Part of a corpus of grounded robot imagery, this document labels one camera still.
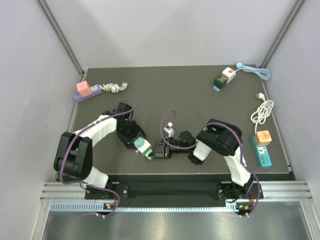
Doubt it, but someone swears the light blue cable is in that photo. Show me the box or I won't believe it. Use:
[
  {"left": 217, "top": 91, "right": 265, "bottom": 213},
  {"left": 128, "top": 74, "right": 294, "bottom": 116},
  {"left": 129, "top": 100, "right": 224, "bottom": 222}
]
[{"left": 235, "top": 62, "right": 272, "bottom": 81}]

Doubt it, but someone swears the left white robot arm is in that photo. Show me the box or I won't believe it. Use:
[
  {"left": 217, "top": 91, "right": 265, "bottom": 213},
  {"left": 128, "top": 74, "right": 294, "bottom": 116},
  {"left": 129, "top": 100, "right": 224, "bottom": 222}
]
[{"left": 53, "top": 101, "right": 146, "bottom": 199}]

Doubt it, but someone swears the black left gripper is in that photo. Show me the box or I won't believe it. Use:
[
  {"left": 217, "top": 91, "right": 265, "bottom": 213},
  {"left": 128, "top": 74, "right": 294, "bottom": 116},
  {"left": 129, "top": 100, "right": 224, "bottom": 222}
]
[{"left": 116, "top": 119, "right": 145, "bottom": 149}]

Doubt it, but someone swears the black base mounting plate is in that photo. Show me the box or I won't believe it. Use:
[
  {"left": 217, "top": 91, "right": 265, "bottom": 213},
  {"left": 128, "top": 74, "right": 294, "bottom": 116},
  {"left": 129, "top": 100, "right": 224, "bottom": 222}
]
[{"left": 84, "top": 181, "right": 263, "bottom": 201}]

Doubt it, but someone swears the teal power strip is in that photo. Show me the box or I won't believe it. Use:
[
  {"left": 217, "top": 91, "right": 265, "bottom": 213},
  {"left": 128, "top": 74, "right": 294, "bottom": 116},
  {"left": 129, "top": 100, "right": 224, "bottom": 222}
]
[{"left": 251, "top": 137, "right": 272, "bottom": 168}]

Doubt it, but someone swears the slotted cable duct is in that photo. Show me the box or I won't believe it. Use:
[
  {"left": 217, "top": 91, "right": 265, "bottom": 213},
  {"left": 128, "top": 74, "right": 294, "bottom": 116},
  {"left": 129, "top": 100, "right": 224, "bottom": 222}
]
[{"left": 50, "top": 201, "right": 239, "bottom": 213}]

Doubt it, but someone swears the white cube socket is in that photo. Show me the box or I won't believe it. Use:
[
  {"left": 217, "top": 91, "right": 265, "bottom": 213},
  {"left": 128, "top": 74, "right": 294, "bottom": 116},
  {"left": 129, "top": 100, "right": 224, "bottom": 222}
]
[{"left": 134, "top": 138, "right": 152, "bottom": 156}]

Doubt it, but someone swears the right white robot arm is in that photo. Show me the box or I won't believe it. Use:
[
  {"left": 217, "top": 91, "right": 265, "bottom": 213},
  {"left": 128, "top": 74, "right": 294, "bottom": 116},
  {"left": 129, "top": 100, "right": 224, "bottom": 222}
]
[{"left": 149, "top": 118, "right": 255, "bottom": 198}]

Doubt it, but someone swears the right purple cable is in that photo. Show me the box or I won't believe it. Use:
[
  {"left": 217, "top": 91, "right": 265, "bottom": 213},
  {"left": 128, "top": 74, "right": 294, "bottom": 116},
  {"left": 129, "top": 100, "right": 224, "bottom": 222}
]
[{"left": 159, "top": 109, "right": 262, "bottom": 217}]

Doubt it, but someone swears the aluminium frame rail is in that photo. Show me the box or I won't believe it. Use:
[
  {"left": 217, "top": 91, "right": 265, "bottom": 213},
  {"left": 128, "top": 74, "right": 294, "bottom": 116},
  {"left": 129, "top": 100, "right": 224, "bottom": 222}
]
[{"left": 40, "top": 182, "right": 86, "bottom": 202}]

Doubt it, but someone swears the dark green printed plug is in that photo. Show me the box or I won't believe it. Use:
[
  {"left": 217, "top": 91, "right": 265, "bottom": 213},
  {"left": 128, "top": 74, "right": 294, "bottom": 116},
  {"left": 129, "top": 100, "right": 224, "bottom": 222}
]
[{"left": 213, "top": 74, "right": 228, "bottom": 91}]

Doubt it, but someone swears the white light-blue power strip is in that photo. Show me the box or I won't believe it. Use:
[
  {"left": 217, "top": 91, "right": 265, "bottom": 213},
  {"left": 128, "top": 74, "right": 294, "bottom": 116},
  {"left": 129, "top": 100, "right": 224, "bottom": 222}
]
[{"left": 213, "top": 67, "right": 236, "bottom": 92}]

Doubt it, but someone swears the white strip cable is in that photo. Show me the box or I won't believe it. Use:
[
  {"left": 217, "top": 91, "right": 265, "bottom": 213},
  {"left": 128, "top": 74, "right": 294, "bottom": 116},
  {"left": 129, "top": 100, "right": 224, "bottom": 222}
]
[{"left": 99, "top": 80, "right": 129, "bottom": 95}]

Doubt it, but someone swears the teal charger plug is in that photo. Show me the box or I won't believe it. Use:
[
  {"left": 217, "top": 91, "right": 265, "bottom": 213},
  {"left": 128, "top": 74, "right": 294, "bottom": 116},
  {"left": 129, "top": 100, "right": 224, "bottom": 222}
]
[{"left": 133, "top": 136, "right": 145, "bottom": 148}]

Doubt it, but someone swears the pink charger plug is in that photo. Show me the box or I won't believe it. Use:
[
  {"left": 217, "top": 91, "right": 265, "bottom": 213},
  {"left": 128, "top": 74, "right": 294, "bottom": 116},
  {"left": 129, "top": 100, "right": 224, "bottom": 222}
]
[{"left": 76, "top": 80, "right": 92, "bottom": 97}]

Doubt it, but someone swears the purple power strip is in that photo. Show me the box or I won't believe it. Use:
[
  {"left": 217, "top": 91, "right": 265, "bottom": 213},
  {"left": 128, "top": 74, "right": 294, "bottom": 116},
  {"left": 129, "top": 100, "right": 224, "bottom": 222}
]
[{"left": 74, "top": 84, "right": 102, "bottom": 103}]

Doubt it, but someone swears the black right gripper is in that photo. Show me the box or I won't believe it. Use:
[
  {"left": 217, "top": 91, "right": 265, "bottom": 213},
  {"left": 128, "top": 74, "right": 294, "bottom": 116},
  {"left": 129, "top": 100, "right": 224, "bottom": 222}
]
[{"left": 149, "top": 136, "right": 191, "bottom": 159}]

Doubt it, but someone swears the green charger plug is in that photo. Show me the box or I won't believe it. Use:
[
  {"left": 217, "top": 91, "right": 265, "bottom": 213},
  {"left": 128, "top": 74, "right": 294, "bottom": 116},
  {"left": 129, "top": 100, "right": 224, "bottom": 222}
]
[{"left": 144, "top": 148, "right": 153, "bottom": 160}]

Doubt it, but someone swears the white coiled cable with plug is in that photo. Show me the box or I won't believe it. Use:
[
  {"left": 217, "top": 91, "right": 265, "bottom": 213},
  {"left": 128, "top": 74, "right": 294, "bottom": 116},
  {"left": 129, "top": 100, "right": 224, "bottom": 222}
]
[{"left": 250, "top": 92, "right": 275, "bottom": 132}]

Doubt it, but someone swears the orange wooden cube plug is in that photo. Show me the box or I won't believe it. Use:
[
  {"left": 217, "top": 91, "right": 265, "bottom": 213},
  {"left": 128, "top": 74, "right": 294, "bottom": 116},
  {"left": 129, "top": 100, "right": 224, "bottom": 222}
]
[{"left": 253, "top": 130, "right": 272, "bottom": 147}]

